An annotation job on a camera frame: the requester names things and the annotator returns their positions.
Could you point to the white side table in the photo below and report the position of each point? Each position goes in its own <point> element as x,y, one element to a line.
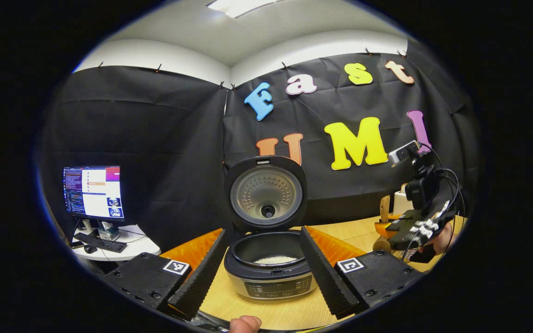
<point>141,245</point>

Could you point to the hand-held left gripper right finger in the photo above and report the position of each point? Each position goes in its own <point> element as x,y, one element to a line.
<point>382,277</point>

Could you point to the computer monitor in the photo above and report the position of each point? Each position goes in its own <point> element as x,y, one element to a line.
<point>95,192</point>

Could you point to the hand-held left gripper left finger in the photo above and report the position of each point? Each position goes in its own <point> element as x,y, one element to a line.
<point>146,277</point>

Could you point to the wooden spoon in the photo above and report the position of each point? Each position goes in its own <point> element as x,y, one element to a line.
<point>385,208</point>

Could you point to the ceiling light panel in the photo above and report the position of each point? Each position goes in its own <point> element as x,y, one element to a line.
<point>243,7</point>

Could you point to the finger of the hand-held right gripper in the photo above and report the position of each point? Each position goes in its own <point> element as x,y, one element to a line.
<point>426,215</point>
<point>407,239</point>

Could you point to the white rice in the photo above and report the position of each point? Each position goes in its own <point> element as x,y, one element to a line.
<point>275,260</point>

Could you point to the black backdrop cloth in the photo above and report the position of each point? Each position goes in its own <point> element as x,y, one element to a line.
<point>155,129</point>

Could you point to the black keyboard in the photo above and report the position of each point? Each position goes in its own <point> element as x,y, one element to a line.
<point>100,242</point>

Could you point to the dark grey rice cooker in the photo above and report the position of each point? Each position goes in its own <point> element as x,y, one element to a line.
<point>266,194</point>

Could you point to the white toaster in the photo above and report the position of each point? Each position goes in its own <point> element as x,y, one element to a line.
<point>399,201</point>

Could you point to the black computer mouse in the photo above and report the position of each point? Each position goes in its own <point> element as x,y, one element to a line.
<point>90,249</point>

